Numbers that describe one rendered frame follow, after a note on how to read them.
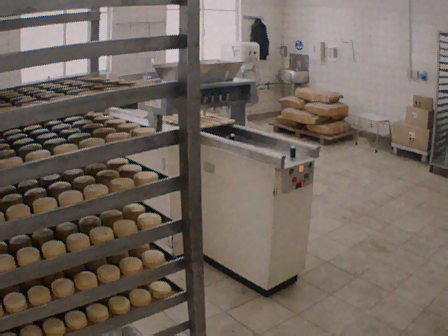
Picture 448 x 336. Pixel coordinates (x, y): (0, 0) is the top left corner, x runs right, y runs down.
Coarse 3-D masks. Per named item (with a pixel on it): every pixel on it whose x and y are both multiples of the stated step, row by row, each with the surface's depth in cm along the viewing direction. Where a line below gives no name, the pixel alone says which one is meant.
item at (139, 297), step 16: (144, 288) 94; (160, 288) 91; (96, 304) 83; (112, 304) 84; (128, 304) 85; (144, 304) 87; (48, 320) 75; (64, 320) 79; (80, 320) 77; (96, 320) 79
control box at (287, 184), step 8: (304, 160) 229; (312, 160) 230; (288, 168) 218; (296, 168) 223; (304, 168) 227; (312, 168) 232; (288, 176) 220; (296, 176) 224; (304, 176) 228; (312, 176) 234; (288, 184) 221; (296, 184) 226; (304, 184) 231
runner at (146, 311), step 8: (176, 296) 89; (184, 296) 90; (152, 304) 84; (160, 304) 86; (168, 304) 87; (176, 304) 89; (128, 312) 81; (136, 312) 82; (144, 312) 83; (152, 312) 85; (112, 320) 78; (120, 320) 79; (128, 320) 81; (136, 320) 82; (88, 328) 74; (96, 328) 76; (104, 328) 77; (112, 328) 78
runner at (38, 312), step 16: (144, 272) 81; (160, 272) 84; (96, 288) 74; (112, 288) 77; (128, 288) 79; (48, 304) 67; (64, 304) 69; (80, 304) 72; (0, 320) 60; (16, 320) 63; (32, 320) 65
